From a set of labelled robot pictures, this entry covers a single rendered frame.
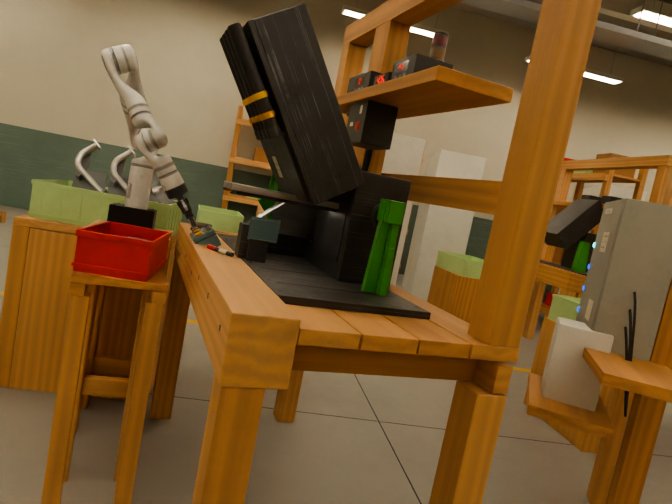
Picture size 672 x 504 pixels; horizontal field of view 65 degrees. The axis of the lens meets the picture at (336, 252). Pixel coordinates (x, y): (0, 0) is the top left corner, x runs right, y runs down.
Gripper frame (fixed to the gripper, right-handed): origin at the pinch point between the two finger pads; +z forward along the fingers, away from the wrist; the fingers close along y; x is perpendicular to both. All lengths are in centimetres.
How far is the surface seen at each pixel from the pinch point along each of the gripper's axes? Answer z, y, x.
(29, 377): 44, 69, 95
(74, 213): -15, 75, 43
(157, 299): 10.3, -34.3, 20.1
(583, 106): 205, 568, -719
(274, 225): 6.7, -31.0, -21.2
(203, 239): 5.1, -9.9, -0.3
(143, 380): 31, -34, 35
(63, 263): 3, 69, 57
